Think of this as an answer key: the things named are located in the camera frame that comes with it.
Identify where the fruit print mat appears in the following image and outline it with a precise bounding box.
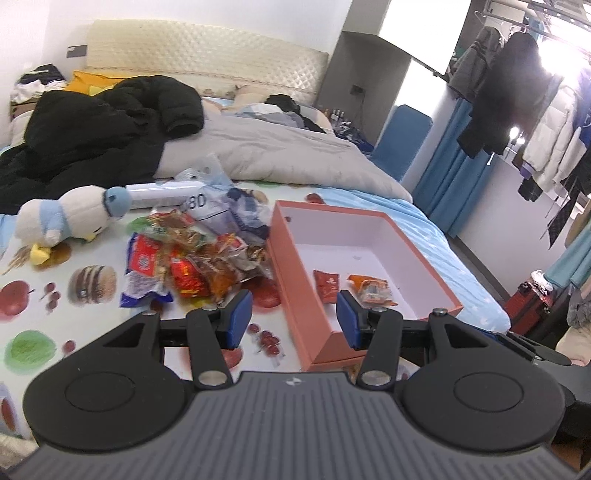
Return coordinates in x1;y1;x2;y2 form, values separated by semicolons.
0;178;421;444

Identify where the white tube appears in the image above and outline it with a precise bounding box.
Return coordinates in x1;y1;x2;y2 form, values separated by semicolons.
124;181;206;210

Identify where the grey crumpled garment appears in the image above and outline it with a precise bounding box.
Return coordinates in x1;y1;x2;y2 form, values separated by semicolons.
566;295;591;328

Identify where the clear printed plastic bag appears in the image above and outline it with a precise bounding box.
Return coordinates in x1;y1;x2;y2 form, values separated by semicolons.
174;154;273;243

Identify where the grey wall cabinet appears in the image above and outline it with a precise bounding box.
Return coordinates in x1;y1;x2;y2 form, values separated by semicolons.
315;0;474;153

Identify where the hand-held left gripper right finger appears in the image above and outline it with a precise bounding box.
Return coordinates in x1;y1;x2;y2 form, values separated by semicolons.
336;291;497;389

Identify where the dark plaid hanging garment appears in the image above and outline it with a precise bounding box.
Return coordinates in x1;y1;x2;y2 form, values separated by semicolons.
547;185;583;250

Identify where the blue white hanging jacket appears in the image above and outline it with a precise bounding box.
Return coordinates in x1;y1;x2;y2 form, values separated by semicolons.
573;69;591;139

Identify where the pink pillow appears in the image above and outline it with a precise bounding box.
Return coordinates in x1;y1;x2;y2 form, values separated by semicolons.
233;84;273;109

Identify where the blue curtain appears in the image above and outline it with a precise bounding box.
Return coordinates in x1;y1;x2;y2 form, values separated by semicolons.
412;99;497;240

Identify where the black puffer jacket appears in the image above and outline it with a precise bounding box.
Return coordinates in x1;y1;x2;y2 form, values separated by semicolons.
0;75;205;215

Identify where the blue snack packet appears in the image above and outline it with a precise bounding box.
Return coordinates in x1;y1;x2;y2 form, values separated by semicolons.
120;232;174;309

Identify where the grey quilt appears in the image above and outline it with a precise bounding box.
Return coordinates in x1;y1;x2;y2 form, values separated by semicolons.
154;108;413;204

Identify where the white plush duck toy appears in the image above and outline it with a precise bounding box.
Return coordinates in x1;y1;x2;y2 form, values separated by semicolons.
16;185;132;266

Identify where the yellow pillow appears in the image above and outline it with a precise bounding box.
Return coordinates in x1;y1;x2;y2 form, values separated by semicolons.
65;70;127;96

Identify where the heap of black white clothes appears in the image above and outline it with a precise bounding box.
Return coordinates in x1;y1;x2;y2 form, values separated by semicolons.
10;64;70;104

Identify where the blue chair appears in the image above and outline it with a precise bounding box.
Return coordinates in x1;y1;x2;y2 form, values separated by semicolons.
372;104;433;183

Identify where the black hanging coat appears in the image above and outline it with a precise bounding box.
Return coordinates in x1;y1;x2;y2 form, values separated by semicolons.
457;31;564;160

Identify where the beige padded headboard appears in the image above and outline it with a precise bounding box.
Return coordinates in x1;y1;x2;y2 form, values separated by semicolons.
85;19;329;104

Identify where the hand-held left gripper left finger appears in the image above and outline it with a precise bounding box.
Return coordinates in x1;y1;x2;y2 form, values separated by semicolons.
95;290;254;389

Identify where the small red snack packet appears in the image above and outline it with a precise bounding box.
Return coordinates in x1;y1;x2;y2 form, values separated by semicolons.
313;270;341;304

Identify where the red suitcase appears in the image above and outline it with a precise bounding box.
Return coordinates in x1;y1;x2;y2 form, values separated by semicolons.
502;277;561;330

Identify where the grey striped hanging sweater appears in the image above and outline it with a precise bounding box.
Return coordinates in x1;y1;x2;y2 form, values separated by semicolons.
448;25;504;100

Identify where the small orange snack packet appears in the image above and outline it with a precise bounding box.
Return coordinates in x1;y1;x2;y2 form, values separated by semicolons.
346;274;399;308

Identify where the pile of snack packets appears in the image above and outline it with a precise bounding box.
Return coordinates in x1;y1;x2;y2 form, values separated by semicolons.
145;209;274;310

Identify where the light blue bed sheet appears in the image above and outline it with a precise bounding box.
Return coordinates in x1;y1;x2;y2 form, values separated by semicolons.
318;187;511;333

